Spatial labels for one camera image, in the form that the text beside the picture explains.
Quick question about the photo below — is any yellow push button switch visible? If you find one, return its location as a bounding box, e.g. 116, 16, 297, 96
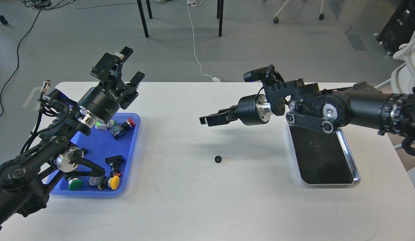
87, 175, 120, 191

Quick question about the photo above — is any black equipment case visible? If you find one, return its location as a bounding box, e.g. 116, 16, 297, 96
376, 0, 415, 55

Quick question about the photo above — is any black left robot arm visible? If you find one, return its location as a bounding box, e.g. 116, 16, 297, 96
0, 47, 145, 230

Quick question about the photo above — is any green white selector switch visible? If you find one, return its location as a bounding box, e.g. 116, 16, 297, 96
95, 122, 110, 131

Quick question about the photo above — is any white office chair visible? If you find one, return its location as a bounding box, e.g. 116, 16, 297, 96
375, 33, 415, 94

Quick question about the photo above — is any green push button switch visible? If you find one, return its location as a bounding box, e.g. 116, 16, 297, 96
65, 176, 84, 191

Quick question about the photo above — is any black floor cable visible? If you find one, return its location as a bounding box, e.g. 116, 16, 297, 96
0, 0, 61, 126

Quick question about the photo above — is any black push button switch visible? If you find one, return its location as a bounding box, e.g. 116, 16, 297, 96
104, 155, 125, 177

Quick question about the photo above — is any small black gear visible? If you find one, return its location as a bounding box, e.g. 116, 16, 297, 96
214, 155, 222, 163

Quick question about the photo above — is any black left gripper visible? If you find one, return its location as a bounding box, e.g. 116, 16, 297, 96
78, 47, 145, 129

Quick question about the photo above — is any white floor cable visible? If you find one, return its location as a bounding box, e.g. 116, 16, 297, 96
70, 0, 221, 83

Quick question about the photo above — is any white rolling chair base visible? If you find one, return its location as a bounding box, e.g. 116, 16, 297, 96
272, 0, 314, 24

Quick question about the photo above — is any silver metal tray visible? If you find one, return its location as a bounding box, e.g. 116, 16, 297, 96
288, 125, 361, 187

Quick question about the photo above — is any black table leg right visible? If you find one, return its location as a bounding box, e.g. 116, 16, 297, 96
216, 0, 224, 37

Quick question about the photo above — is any black table leg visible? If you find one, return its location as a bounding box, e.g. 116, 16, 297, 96
216, 0, 224, 37
137, 0, 153, 38

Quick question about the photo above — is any black table leg left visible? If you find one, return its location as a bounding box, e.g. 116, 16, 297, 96
137, 0, 153, 38

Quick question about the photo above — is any blue plastic tray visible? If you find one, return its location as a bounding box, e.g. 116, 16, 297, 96
50, 112, 141, 197

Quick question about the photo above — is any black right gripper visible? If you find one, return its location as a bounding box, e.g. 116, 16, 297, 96
199, 94, 273, 127

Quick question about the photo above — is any red push button switch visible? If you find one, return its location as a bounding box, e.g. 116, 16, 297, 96
108, 117, 136, 140

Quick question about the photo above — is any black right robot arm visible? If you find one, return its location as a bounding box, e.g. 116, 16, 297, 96
199, 65, 415, 156

